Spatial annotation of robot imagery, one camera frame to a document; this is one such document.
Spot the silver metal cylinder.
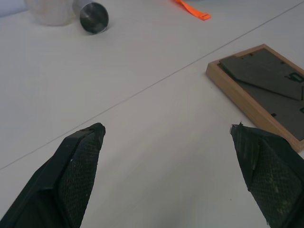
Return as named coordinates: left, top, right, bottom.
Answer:
left=74, top=0, right=110, bottom=35

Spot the wooden picture frame face down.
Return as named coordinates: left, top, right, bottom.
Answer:
left=205, top=44, right=304, bottom=153

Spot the white translucent round container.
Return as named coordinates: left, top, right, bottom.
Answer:
left=24, top=0, right=76, bottom=26

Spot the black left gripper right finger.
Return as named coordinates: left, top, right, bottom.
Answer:
left=229, top=122, right=304, bottom=228

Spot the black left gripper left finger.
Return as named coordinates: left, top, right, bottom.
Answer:
left=0, top=122, right=106, bottom=228

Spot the orange strap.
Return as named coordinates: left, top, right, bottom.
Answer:
left=172, top=0, right=211, bottom=21

